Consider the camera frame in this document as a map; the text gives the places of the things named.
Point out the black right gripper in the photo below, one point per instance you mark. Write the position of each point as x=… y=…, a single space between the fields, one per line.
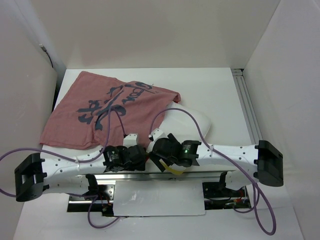
x=156 y=157

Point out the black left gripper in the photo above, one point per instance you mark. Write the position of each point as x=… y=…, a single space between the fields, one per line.
x=139 y=166

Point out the white pillow with yellow edge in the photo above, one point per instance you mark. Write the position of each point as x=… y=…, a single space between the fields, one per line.
x=189 y=128

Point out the pink and red pillowcase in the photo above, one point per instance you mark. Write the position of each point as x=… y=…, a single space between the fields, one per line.
x=99 y=109

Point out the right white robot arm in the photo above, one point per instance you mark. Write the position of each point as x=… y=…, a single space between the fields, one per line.
x=258 y=163

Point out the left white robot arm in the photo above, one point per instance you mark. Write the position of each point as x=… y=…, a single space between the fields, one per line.
x=36 y=175

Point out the white glossy cover plate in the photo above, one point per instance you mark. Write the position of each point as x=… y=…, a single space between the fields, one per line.
x=158 y=198

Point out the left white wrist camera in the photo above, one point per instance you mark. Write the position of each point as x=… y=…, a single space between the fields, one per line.
x=130 y=140

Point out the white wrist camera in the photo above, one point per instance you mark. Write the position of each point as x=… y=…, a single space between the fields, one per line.
x=156 y=134
x=130 y=140

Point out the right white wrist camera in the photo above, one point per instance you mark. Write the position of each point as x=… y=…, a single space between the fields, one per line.
x=156 y=134

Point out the aluminium mounting rail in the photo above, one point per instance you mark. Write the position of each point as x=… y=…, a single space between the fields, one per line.
x=216 y=197

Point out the aluminium frame right side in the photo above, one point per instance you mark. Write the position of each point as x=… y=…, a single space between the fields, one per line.
x=247 y=106

